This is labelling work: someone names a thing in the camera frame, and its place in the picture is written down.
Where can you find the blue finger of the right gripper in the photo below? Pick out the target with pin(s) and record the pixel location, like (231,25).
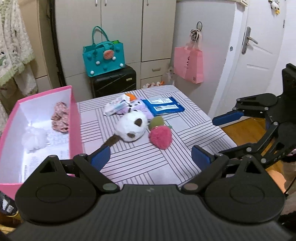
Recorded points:
(228,117)

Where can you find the orange plush ball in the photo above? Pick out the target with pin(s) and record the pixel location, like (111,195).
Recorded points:
(131,96)

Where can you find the pink floral fabric scrunchie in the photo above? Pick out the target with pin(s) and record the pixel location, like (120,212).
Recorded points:
(60,118)

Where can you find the purple plush toy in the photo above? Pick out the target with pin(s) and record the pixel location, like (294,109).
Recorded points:
(136,105)

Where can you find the white brown plush dog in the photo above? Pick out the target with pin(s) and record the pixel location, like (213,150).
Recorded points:
(129,128)

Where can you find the white fluffy pompom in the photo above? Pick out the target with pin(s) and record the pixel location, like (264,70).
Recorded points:
(34,139)

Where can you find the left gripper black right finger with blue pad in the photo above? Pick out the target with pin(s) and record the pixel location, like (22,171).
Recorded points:
(211,167)

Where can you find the pink fluffy plush ball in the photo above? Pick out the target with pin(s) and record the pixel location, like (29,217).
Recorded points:
(161,137)

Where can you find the small penguin plush hanging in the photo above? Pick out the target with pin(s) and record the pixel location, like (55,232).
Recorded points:
(275,6)

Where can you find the blue wet wipes pack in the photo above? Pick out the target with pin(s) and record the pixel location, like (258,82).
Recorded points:
(165,105)

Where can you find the pink paper bag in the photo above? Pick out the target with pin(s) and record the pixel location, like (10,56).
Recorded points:
(188,60)

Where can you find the pink cardboard storage box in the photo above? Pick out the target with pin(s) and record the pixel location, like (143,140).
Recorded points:
(36,110)

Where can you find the teal felt tote bag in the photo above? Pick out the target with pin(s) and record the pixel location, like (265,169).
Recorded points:
(103,57)

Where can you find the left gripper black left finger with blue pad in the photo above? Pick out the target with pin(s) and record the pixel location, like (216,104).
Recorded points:
(91,165)

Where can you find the silver door handle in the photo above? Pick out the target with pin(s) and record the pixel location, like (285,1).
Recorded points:
(246,40)

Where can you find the white door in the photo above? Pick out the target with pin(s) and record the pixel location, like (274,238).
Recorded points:
(255,68)

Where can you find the black suitcase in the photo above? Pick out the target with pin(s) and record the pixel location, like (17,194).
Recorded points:
(117,81)

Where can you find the green plush ball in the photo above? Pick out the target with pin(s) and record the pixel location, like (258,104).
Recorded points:
(155,122)

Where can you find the white wet wipes pack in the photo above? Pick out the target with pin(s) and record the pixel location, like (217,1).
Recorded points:
(116,105)

